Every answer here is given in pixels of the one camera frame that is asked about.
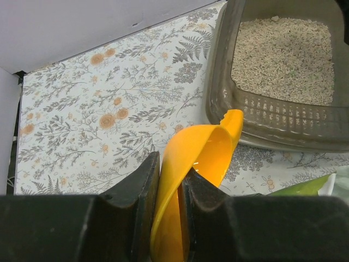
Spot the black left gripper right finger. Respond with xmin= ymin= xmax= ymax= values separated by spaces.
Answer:
xmin=180 ymin=170 xmax=348 ymax=261

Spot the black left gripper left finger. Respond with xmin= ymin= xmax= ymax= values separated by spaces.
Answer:
xmin=1 ymin=152 xmax=160 ymax=261

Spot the orange plastic scoop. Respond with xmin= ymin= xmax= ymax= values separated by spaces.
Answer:
xmin=150 ymin=109 xmax=244 ymax=261

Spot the green litter bag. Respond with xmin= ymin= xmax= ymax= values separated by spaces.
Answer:
xmin=270 ymin=169 xmax=348 ymax=197

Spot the brown plastic litter box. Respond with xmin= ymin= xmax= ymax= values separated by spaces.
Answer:
xmin=203 ymin=1 xmax=348 ymax=153

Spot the floral patterned table mat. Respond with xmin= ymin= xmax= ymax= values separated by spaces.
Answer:
xmin=15 ymin=2 xmax=349 ymax=197

